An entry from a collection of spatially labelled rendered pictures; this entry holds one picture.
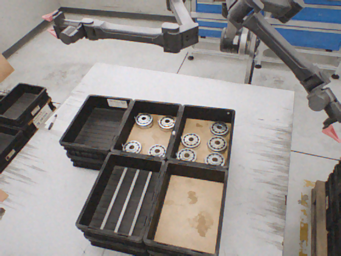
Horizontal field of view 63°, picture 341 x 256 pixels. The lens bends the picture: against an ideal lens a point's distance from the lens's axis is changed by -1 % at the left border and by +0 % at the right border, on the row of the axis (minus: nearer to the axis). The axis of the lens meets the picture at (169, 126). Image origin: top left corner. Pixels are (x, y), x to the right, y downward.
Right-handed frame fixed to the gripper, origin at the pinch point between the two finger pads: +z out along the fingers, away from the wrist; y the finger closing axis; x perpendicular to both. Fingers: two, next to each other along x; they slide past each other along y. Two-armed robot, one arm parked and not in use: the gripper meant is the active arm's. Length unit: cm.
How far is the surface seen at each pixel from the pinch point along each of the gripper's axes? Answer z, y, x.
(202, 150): -76, 62, -3
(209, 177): -84, 59, -20
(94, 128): -10, 62, -6
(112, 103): -15, 56, 12
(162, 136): -52, 62, -1
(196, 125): -68, 62, 13
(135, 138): -37, 62, -6
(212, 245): -94, 62, -50
